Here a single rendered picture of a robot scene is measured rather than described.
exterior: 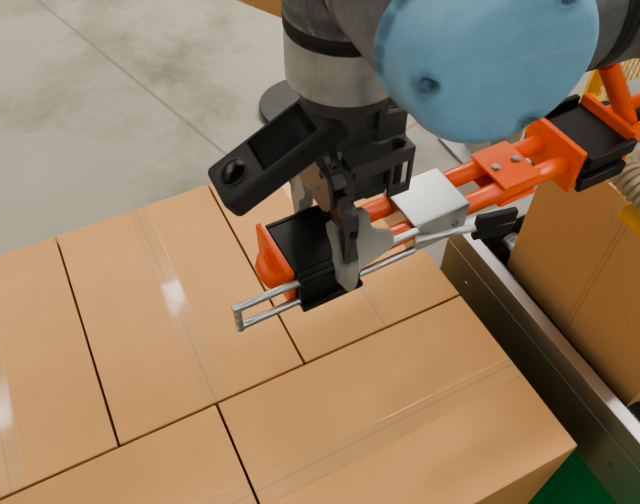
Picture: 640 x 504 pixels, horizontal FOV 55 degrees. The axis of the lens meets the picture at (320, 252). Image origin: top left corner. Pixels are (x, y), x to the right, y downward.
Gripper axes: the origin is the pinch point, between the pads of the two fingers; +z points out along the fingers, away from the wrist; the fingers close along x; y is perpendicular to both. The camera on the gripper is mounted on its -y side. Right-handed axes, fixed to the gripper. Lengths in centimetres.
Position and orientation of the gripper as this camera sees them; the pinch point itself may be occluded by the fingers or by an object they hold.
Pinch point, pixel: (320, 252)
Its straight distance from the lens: 61.2
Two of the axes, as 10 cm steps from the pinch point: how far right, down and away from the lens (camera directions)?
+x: -4.6, -6.9, 5.6
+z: 0.0, 6.3, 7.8
